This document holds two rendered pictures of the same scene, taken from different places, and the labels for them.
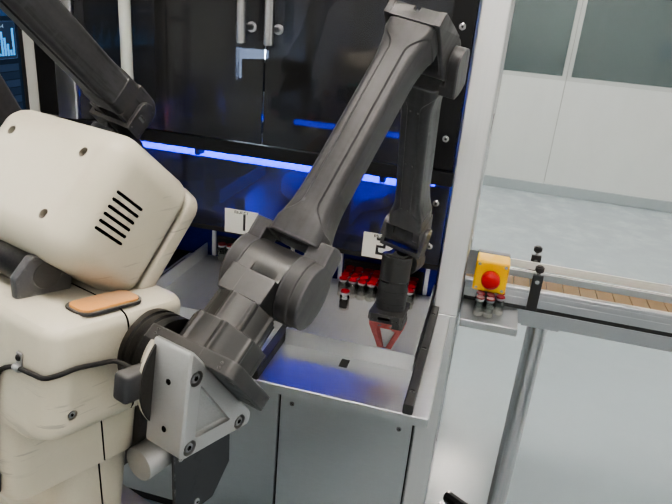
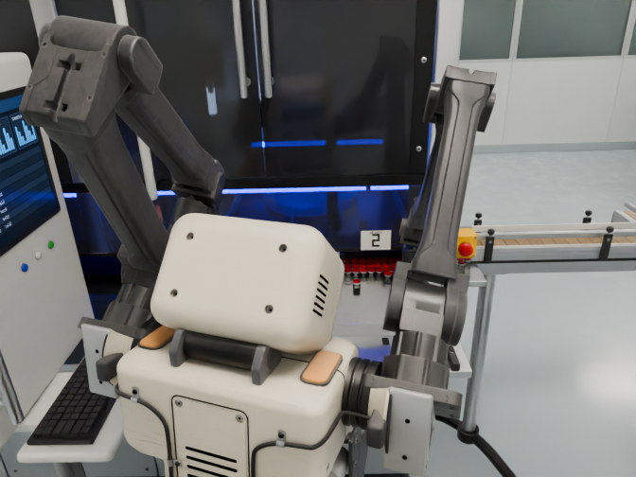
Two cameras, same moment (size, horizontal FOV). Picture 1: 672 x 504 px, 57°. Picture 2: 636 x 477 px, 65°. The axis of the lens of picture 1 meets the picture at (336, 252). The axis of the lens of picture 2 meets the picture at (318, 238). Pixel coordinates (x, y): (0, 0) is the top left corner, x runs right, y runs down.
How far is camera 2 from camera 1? 0.35 m
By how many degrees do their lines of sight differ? 11
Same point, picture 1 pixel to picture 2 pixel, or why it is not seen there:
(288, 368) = not seen: hidden behind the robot
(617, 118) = not seen: hidden behind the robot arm
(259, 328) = (444, 356)
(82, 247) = (309, 329)
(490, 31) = (446, 61)
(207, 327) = (415, 367)
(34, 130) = (217, 234)
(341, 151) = (450, 198)
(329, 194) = (452, 234)
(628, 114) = not seen: hidden behind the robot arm
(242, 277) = (416, 318)
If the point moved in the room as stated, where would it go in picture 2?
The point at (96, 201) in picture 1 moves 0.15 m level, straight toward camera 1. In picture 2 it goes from (310, 289) to (403, 354)
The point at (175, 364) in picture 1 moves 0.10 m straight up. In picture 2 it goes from (415, 406) to (419, 332)
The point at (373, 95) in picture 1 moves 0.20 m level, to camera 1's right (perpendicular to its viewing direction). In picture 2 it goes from (460, 148) to (581, 136)
